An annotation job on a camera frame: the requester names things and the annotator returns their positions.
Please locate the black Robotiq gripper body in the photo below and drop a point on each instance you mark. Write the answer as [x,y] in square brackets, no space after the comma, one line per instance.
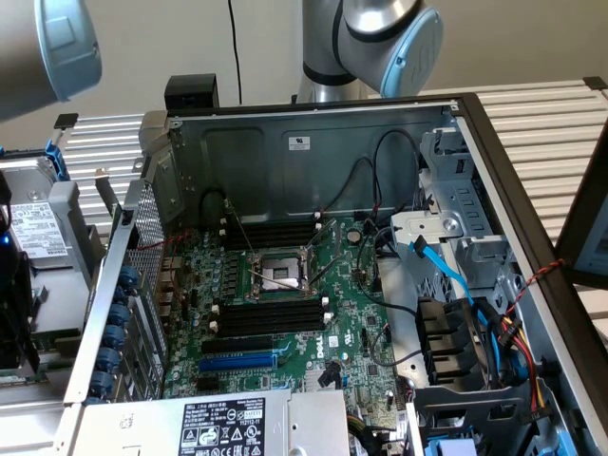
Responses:
[14,332]

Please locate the green RAM stick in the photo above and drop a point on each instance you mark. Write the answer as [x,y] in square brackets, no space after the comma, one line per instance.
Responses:
[52,338]
[24,379]

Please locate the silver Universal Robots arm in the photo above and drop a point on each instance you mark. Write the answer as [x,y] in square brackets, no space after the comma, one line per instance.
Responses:
[380,38]

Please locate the RAM module in slot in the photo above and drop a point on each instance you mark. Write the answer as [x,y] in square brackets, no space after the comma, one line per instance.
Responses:
[273,328]

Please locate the black RAM slot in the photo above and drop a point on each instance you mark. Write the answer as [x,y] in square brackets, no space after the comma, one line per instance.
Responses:
[273,320]
[271,224]
[271,231]
[273,312]
[273,305]
[271,237]
[275,244]

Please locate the grey parts rack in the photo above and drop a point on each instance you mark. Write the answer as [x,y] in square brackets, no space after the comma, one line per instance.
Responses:
[71,285]

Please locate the blue expansion card retainer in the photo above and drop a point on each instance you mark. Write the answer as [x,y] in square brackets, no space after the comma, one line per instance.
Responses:
[116,311]

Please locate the silver hard disk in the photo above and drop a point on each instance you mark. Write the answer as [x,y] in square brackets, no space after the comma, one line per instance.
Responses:
[40,228]

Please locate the silver power supply unit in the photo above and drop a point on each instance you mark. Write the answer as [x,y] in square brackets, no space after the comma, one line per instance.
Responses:
[142,423]

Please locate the silver rear port connectors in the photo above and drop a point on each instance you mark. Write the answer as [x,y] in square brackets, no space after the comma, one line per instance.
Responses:
[170,285]

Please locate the blue disk carrier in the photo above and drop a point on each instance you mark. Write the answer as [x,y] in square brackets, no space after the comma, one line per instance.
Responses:
[57,161]

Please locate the short black expansion slot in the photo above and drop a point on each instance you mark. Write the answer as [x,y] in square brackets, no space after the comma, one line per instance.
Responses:
[211,385]

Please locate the black table clamp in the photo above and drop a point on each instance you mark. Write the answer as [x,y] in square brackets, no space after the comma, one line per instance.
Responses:
[596,83]
[65,121]

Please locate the long black expansion slot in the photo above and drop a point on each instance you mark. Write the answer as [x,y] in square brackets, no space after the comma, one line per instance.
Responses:
[237,344]

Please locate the blue expansion slot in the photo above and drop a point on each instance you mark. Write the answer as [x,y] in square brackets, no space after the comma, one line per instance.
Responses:
[237,364]

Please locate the thin metal locking lever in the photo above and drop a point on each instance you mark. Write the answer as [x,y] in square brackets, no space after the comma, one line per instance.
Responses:
[280,281]
[240,228]

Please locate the silver CPU socket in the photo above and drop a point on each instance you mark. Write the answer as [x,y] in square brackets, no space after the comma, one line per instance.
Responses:
[278,273]

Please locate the open grey PC case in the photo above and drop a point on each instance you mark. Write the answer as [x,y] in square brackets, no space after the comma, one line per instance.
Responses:
[237,166]

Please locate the black box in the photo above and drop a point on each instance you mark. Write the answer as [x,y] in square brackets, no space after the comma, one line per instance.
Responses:
[190,92]

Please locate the silver finned chipset heatsink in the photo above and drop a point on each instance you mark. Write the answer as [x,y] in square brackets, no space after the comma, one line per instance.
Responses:
[311,380]

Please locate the metal socket cover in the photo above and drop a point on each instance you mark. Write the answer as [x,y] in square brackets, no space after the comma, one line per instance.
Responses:
[311,259]

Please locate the green Dell motherboard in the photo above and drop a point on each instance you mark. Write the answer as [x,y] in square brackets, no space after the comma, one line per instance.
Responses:
[347,294]

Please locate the white sticker label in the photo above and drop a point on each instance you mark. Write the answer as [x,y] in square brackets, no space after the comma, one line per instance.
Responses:
[298,143]

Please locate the silver coin cell battery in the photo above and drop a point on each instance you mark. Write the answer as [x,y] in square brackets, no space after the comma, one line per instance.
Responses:
[353,235]

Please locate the black plastic fan shroud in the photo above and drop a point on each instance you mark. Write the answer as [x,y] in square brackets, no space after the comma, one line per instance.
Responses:
[442,332]

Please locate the black plastic drive cage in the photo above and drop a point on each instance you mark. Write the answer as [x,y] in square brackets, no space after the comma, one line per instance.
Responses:
[475,404]

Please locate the silver metal disk bay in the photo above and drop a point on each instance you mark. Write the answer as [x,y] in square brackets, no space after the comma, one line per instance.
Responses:
[470,204]

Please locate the dark framed monitor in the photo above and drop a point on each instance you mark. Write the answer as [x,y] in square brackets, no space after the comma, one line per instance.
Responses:
[575,237]

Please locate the graphics card metal bracket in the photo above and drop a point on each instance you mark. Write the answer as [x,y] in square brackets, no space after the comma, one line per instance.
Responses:
[107,190]

